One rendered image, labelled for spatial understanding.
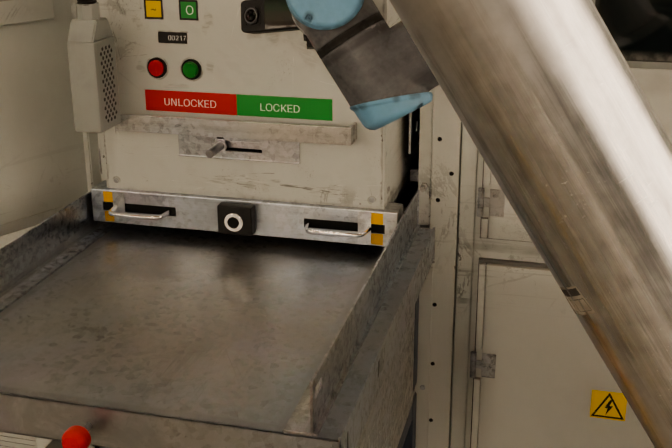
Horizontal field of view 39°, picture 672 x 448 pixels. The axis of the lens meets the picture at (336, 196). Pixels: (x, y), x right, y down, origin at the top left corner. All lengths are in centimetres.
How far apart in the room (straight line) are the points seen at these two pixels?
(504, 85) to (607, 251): 12
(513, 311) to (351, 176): 39
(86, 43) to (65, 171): 40
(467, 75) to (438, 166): 106
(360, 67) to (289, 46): 41
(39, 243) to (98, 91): 26
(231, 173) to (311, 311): 33
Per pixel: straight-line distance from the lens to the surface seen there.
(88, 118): 155
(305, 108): 153
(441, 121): 163
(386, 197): 156
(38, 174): 182
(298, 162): 156
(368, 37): 113
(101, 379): 125
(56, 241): 164
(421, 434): 188
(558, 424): 181
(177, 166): 163
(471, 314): 175
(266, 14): 134
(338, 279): 148
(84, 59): 153
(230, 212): 159
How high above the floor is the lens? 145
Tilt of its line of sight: 19 degrees down
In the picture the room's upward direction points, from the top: straight up
